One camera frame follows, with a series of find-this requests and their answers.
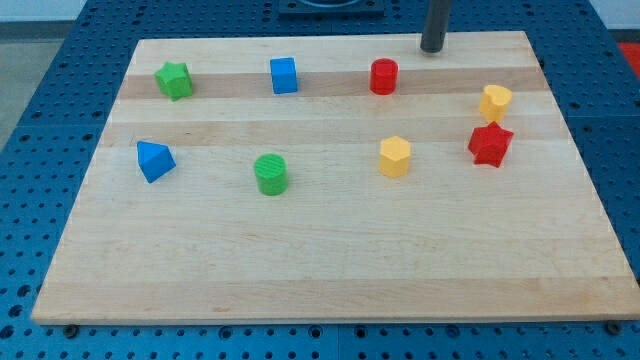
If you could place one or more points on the red star block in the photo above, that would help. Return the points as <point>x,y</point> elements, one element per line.
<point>489,144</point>

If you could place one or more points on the yellow hexagon block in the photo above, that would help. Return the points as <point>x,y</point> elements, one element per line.
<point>394,157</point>

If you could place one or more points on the green cylinder block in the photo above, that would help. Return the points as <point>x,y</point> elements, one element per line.
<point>271,175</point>

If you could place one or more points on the green star block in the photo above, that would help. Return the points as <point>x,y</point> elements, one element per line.
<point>174,80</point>

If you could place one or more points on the wooden board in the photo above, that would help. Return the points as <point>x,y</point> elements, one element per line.
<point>450,241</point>

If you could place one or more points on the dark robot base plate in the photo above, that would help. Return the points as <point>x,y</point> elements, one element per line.
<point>299,8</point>

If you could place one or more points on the blue cube block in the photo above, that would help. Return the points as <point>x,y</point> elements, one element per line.
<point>283,75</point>

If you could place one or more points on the blue triangle block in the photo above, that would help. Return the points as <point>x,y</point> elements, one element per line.
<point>154,160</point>

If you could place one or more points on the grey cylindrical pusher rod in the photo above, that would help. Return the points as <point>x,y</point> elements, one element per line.
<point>435,25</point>

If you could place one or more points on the red cylinder block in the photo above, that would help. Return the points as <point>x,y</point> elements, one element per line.
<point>383,76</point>

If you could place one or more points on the yellow heart block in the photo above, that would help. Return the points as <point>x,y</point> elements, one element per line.
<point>494,102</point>

